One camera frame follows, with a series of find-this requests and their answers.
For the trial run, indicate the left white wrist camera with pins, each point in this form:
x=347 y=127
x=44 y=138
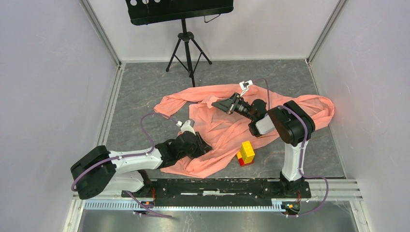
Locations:
x=186 y=126

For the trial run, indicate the black music stand tripod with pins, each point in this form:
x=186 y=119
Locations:
x=187 y=51

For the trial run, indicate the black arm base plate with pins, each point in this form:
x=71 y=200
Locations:
x=219 y=192

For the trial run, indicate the white slotted cable duct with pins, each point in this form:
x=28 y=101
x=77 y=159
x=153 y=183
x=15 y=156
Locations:
x=131 y=205

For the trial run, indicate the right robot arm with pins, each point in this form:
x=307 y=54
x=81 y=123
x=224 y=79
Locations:
x=290 y=121

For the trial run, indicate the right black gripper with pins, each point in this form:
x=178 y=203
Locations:
x=226 y=105

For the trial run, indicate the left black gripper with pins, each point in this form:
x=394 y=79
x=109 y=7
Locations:
x=202 y=146

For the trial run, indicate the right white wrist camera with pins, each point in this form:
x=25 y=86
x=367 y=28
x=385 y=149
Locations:
x=244 y=85

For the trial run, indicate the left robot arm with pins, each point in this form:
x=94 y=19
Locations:
x=101 y=170

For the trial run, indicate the red toy brick base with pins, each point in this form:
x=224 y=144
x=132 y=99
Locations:
x=241 y=161

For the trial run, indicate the yellow toy brick block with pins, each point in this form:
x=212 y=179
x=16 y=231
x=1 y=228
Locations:
x=246 y=147

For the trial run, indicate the salmon pink thin jacket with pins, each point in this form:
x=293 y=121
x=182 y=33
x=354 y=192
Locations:
x=225 y=133

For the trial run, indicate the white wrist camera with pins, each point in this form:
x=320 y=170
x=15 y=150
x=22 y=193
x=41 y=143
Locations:
x=186 y=126
x=244 y=85

